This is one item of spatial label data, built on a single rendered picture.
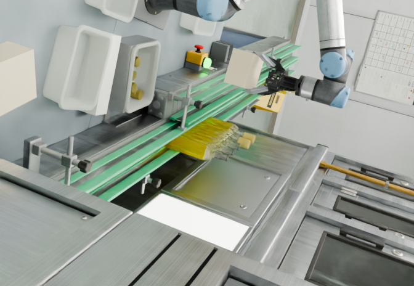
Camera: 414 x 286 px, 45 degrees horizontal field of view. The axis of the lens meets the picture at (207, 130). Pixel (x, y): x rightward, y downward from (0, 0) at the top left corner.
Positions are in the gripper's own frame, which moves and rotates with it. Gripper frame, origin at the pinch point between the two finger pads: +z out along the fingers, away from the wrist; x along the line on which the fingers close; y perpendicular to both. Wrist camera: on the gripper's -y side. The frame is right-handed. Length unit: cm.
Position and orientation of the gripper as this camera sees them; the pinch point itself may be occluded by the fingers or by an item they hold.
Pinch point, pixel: (248, 71)
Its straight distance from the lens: 177.2
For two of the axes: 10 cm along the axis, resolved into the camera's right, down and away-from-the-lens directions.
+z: -9.0, -3.0, 3.1
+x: -2.8, 9.5, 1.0
